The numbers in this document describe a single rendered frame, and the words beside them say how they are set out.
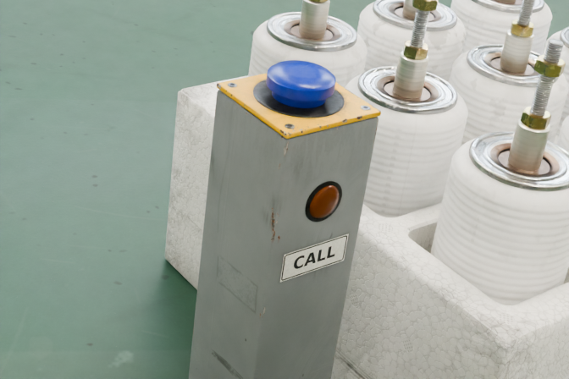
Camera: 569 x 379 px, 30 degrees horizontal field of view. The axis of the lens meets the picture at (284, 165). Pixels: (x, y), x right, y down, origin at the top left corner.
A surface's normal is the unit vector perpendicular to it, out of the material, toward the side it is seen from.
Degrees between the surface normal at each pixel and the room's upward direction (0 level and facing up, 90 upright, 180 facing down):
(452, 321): 90
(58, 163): 0
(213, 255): 90
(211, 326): 90
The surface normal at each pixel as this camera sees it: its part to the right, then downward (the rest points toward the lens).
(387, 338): -0.80, 0.21
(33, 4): 0.12, -0.86
